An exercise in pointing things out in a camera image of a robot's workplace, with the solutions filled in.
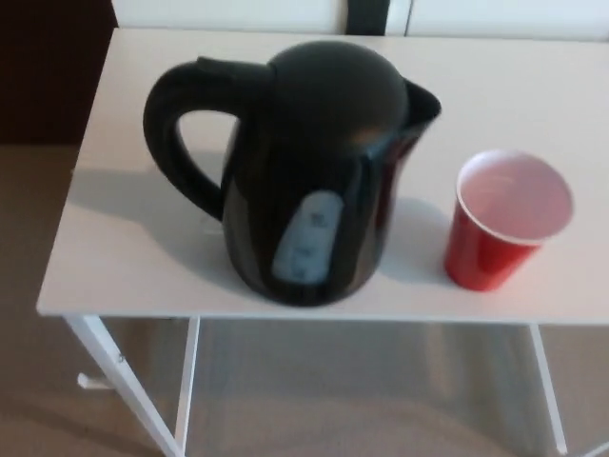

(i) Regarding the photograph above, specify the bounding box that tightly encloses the black electric kettle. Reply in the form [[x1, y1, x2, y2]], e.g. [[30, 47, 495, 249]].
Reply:
[[143, 40, 442, 308]]

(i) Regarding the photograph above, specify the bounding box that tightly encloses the red plastic cup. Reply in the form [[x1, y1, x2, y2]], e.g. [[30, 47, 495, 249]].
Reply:
[[443, 149, 575, 293]]

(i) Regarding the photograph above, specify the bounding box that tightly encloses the white table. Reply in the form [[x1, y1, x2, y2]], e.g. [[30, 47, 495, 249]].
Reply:
[[35, 27, 609, 457]]

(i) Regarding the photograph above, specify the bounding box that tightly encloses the white cabinet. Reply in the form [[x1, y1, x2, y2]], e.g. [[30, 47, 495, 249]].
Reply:
[[109, 0, 609, 40]]

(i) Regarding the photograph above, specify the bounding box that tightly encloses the dark brown cabinet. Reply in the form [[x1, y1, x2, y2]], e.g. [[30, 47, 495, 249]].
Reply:
[[0, 0, 118, 147]]

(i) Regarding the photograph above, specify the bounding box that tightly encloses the black rectangular wall plate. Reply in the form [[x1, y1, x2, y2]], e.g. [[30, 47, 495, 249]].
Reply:
[[345, 0, 392, 35]]

